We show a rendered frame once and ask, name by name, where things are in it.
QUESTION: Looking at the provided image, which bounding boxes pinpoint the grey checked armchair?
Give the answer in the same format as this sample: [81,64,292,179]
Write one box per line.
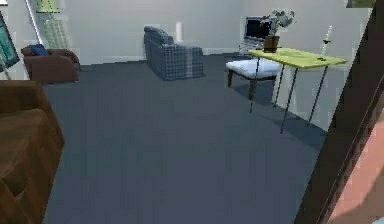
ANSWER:
[143,26,205,82]

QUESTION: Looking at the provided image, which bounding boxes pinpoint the brown armchair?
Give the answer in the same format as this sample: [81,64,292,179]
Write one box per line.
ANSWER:
[20,45,81,84]

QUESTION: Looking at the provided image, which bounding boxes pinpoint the white cushioned stool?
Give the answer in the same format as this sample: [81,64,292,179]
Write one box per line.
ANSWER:
[225,58,283,101]

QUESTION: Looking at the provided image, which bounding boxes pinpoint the white television stand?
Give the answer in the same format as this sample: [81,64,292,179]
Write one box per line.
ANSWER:
[238,39,267,56]

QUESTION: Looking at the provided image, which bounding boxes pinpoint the black television set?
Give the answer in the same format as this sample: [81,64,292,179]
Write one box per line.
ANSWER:
[244,16,275,42]

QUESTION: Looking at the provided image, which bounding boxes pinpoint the potted house plant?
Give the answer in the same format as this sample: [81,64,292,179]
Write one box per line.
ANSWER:
[260,9,296,54]

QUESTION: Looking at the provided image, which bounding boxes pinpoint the yellow-green table with black legs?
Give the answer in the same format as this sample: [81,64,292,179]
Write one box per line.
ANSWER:
[248,47,348,135]

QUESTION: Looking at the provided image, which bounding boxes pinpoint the white candle on black holder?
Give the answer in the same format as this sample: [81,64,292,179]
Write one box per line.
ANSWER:
[316,24,333,62]

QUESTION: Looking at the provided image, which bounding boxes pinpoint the dark brown room door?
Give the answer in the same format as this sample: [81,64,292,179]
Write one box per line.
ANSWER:
[293,0,384,224]

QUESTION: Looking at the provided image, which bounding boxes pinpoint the blue cushion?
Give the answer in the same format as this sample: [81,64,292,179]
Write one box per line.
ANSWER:
[28,44,50,57]

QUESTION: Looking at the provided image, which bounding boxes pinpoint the brown wooden cabinet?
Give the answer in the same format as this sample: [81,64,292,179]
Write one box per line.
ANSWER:
[0,80,65,224]

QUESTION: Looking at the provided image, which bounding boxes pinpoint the teal framed picture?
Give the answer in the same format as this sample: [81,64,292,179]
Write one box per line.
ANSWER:
[0,12,21,73]

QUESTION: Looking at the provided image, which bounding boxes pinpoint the window with green view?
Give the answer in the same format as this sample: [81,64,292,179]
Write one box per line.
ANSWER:
[346,0,377,8]

